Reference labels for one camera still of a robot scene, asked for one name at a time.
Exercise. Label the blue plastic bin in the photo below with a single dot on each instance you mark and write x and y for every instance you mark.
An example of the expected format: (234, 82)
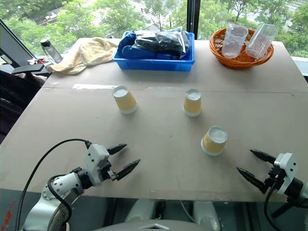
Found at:
(154, 63)

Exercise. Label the orange wicker basket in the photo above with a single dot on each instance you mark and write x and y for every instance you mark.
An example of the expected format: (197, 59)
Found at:
(240, 59)

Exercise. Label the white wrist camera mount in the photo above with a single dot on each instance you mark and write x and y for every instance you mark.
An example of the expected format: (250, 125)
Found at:
(95, 157)
(287, 172)

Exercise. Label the clear water bottle black lid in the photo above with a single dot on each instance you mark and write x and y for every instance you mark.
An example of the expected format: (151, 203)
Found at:
(51, 51)

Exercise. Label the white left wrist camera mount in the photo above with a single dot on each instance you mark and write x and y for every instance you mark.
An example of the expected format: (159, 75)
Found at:
(95, 157)

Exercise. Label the cream yellow towel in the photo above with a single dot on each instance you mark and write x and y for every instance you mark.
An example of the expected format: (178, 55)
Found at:
(81, 56)

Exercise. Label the blue cloth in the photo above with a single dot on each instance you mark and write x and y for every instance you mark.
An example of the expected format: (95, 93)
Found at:
(127, 44)

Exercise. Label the black items in plastic bag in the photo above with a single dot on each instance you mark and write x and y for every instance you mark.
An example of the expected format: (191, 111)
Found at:
(160, 43)

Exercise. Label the clear plastic measuring cup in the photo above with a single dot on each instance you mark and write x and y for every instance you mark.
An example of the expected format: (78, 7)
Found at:
(233, 41)
(261, 39)

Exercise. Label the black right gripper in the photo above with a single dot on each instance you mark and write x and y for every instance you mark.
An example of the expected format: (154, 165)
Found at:
(273, 178)

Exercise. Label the silver robot body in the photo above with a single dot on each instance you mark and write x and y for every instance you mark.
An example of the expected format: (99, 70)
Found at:
(166, 216)

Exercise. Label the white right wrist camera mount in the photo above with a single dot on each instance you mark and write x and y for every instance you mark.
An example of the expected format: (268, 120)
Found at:
(287, 172)

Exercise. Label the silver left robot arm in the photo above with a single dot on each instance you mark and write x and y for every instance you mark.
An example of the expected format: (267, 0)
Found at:
(61, 185)

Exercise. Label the yellow paper cup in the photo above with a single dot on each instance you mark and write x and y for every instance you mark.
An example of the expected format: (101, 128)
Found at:
(214, 140)
(125, 99)
(192, 103)

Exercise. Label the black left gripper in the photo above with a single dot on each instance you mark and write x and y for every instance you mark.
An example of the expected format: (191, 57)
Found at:
(107, 170)

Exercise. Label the black office chair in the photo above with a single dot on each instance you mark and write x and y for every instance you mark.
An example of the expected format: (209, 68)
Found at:
(22, 81)

